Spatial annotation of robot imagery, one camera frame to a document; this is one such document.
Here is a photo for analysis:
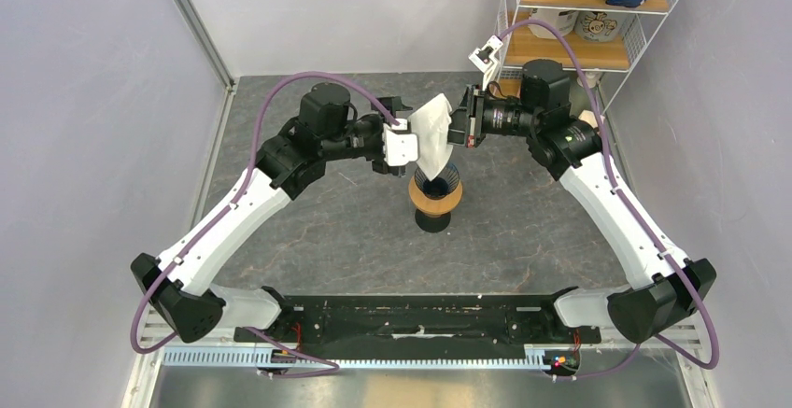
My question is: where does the white paper coffee filter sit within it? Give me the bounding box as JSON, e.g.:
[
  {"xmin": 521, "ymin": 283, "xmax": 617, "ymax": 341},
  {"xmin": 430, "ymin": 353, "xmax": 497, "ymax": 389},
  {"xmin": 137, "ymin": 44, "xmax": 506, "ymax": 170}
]
[{"xmin": 408, "ymin": 93, "xmax": 453, "ymax": 180}]

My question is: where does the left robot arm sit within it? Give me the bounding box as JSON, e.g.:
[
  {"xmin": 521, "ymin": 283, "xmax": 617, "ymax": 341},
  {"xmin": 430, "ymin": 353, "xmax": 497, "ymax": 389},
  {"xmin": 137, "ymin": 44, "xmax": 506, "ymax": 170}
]
[{"xmin": 131, "ymin": 82, "xmax": 417, "ymax": 344}]

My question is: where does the orange coffee dripper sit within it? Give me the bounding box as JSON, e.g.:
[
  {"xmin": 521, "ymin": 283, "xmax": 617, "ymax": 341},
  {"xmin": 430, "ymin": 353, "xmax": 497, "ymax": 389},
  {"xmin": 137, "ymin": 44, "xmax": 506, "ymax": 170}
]
[{"xmin": 408, "ymin": 178, "xmax": 463, "ymax": 233}]

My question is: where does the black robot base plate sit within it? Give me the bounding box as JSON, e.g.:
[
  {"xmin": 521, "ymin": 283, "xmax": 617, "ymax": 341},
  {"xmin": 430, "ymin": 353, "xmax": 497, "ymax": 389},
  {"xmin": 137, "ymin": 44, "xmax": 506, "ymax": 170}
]
[{"xmin": 264, "ymin": 293, "xmax": 601, "ymax": 360}]

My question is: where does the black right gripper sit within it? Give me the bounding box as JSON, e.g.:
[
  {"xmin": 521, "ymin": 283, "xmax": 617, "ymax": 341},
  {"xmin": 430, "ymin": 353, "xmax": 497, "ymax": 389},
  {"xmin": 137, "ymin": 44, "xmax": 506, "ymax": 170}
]
[{"xmin": 425, "ymin": 84, "xmax": 541, "ymax": 148}]

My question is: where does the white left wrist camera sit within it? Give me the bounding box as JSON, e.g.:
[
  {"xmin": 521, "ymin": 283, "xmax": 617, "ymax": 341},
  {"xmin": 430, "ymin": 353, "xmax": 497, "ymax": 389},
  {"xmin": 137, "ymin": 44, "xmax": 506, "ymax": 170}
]
[{"xmin": 383, "ymin": 119, "xmax": 419, "ymax": 167}]

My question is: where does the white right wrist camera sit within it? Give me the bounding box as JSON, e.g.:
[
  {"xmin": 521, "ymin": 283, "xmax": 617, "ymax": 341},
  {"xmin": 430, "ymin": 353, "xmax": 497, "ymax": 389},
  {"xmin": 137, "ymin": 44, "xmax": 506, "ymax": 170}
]
[{"xmin": 468, "ymin": 35, "xmax": 503, "ymax": 90}]

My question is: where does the white wire shelf rack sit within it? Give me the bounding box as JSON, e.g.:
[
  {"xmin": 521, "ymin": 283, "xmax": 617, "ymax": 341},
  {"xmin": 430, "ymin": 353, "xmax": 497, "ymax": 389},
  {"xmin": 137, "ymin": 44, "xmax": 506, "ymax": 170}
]
[{"xmin": 495, "ymin": 0, "xmax": 680, "ymax": 110}]

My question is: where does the wooden holder block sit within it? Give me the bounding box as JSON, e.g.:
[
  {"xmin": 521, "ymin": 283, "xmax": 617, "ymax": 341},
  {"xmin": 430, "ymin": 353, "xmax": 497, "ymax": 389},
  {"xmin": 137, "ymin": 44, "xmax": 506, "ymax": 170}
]
[{"xmin": 578, "ymin": 110, "xmax": 600, "ymax": 130}]

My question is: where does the green spray bottle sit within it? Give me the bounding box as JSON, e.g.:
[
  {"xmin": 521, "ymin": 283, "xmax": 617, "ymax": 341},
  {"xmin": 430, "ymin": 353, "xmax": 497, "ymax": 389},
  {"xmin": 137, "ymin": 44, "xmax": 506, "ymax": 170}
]
[{"xmin": 576, "ymin": 71, "xmax": 603, "ymax": 89}]

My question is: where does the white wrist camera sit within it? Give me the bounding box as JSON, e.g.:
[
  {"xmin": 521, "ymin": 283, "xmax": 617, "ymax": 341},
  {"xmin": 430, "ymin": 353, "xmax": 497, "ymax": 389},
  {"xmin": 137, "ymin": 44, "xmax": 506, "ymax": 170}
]
[
  {"xmin": 383, "ymin": 119, "xmax": 419, "ymax": 167},
  {"xmin": 468, "ymin": 35, "xmax": 503, "ymax": 90}
]

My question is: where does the white jar with label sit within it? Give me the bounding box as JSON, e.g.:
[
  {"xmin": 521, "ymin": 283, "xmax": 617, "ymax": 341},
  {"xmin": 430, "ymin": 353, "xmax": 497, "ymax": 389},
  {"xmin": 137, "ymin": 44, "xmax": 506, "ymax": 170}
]
[{"xmin": 529, "ymin": 7, "xmax": 579, "ymax": 39}]

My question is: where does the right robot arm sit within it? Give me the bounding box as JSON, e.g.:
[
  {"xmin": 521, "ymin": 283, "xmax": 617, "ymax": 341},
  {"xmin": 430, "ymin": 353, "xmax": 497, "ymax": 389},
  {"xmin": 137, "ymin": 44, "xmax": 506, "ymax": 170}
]
[{"xmin": 448, "ymin": 60, "xmax": 717, "ymax": 344}]

